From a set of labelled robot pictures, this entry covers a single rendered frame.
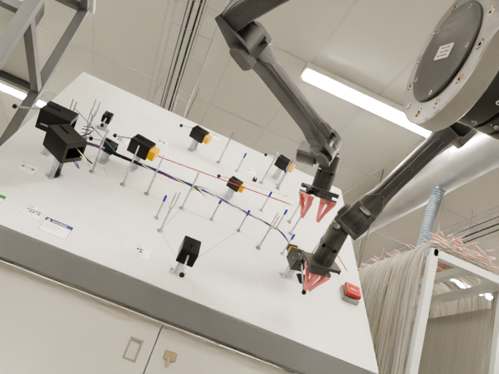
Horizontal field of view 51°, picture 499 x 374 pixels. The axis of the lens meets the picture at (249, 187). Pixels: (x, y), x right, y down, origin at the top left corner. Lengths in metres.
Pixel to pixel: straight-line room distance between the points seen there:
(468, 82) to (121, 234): 1.03
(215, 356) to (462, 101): 0.95
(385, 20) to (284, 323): 2.72
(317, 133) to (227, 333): 0.57
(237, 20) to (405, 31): 2.67
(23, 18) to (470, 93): 1.22
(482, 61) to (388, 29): 3.22
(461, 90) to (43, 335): 1.05
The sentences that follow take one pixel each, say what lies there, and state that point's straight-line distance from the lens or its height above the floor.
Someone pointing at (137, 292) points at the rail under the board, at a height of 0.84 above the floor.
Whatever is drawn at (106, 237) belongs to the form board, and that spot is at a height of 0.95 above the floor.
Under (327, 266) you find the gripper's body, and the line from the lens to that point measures 1.45.
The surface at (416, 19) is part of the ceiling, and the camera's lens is 3.79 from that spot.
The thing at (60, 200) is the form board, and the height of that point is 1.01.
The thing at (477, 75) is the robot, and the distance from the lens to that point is 0.67.
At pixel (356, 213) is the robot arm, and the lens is 1.39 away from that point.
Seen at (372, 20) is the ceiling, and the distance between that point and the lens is 3.85.
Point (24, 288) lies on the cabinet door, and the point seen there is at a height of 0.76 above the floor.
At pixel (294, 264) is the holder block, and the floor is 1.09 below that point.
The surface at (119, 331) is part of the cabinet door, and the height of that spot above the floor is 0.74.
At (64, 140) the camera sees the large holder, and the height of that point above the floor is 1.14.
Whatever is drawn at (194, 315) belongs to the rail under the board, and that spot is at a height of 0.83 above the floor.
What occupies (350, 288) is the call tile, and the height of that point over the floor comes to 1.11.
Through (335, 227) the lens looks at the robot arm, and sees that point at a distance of 1.42.
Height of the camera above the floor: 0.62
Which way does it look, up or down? 24 degrees up
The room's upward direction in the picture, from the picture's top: 20 degrees clockwise
